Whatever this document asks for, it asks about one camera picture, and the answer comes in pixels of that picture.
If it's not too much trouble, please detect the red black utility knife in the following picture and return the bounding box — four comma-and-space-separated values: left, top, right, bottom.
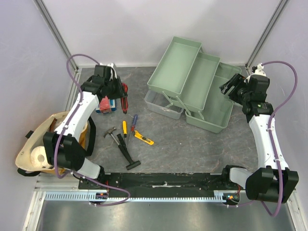
121, 83, 128, 114

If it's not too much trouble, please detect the translucent green tool box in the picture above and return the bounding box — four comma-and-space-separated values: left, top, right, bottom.
144, 37, 242, 133

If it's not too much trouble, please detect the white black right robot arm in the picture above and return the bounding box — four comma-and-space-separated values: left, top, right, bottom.
220, 74, 299, 204

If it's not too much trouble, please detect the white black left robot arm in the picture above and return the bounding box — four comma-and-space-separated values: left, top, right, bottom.
43, 63, 127, 189

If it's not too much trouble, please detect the blue white small box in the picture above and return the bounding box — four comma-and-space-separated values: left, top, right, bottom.
95, 99, 116, 114

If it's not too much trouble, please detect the red box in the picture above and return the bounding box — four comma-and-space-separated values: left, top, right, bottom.
98, 96, 111, 114

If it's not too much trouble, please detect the yellow utility knife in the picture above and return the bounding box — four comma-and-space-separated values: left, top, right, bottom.
134, 130, 154, 145

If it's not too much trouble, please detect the white paper roll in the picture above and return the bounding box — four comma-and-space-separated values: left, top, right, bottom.
30, 146, 52, 168

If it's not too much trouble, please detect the beige canvas tote bag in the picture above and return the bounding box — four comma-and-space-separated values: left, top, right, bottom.
15, 111, 96, 177

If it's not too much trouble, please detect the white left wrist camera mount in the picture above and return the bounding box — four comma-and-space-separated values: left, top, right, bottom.
106, 63, 117, 79

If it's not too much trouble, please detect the yellow handled screwdriver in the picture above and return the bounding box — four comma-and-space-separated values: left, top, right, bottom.
122, 120, 128, 144

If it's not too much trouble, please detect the blue handled screwdriver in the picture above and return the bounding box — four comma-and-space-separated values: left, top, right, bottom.
128, 114, 138, 140

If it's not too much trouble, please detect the claw hammer black handle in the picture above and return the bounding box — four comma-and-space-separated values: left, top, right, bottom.
103, 127, 141, 170

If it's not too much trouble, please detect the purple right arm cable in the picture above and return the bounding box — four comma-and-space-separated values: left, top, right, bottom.
225, 61, 298, 217

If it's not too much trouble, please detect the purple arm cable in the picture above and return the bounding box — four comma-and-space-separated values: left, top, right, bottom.
54, 54, 132, 207
225, 61, 298, 217

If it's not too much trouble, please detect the aluminium frame post right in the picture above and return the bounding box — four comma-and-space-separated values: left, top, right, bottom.
245, 0, 289, 72

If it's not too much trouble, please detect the aluminium frame post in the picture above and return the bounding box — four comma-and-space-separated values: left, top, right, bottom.
33, 0, 72, 59
245, 0, 289, 72

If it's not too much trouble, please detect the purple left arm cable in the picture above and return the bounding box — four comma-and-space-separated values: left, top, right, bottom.
54, 54, 132, 207

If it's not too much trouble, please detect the aluminium frame post left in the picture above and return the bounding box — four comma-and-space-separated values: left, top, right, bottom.
33, 0, 72, 59

